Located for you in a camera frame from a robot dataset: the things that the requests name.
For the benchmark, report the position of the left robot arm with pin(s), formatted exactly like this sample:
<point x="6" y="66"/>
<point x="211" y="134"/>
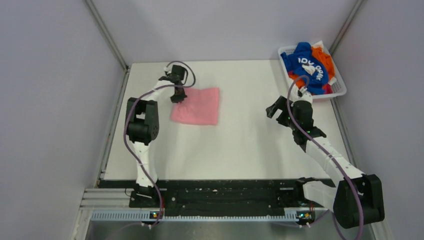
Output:
<point x="142" y="127"/>

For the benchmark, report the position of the white plastic basket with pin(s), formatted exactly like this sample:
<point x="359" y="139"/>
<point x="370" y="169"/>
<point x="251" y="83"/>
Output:
<point x="338" y="87"/>

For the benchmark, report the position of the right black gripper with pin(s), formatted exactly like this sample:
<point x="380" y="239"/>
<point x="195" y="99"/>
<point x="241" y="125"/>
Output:
<point x="281" y="104"/>

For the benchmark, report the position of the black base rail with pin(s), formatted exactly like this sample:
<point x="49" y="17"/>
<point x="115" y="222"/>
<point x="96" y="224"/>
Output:
<point x="246" y="198"/>

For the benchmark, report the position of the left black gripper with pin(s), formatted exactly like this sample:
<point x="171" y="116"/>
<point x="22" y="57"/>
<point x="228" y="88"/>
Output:
<point x="175" y="99"/>

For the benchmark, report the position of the orange t-shirt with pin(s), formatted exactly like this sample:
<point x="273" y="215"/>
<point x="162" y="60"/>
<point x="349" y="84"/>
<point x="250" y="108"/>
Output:
<point x="326" y="60"/>

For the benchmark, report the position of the pink t-shirt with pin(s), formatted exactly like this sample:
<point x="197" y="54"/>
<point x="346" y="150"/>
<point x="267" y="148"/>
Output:
<point x="200" y="107"/>

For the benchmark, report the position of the red t-shirt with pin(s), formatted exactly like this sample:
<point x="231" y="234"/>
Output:
<point x="327" y="89"/>

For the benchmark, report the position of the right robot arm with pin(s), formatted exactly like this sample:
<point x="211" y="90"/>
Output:
<point x="355" y="198"/>

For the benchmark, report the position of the white slotted cable duct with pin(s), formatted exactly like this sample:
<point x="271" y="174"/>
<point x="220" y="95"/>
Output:
<point x="150" y="216"/>

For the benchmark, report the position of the blue printed t-shirt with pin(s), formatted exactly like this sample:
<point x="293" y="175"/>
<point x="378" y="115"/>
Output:
<point x="302" y="62"/>

